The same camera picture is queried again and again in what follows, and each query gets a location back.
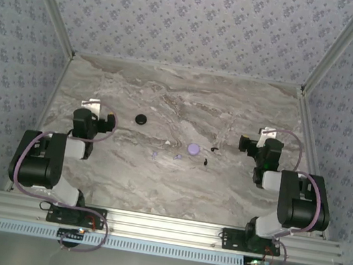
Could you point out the black earbud charging case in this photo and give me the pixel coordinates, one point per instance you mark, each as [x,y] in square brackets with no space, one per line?
[141,119]

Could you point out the purple earbud charging case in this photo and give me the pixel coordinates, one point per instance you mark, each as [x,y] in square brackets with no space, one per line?
[193,149]

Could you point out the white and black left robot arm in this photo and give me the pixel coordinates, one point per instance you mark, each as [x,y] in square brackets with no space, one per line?
[40,164]

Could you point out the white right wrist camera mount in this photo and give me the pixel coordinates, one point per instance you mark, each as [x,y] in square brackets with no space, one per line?
[264,134]

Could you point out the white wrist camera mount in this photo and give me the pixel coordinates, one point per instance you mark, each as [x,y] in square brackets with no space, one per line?
[264,134]
[91,105]

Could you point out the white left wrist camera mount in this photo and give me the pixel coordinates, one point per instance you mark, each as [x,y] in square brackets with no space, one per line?
[91,105]

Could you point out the aluminium table side rail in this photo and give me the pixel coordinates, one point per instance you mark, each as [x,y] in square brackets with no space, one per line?
[308,126]
[56,86]

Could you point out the thin aluminium table edge rail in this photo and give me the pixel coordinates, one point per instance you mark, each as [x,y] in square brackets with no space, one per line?
[186,70]

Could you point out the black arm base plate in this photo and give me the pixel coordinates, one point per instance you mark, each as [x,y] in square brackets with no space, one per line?
[55,217]
[229,243]

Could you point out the wide grooved aluminium rail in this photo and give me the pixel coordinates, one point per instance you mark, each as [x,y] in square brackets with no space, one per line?
[161,227]

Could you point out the aluminium corner post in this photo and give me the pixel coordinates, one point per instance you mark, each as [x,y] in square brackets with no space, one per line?
[52,2]
[336,47]

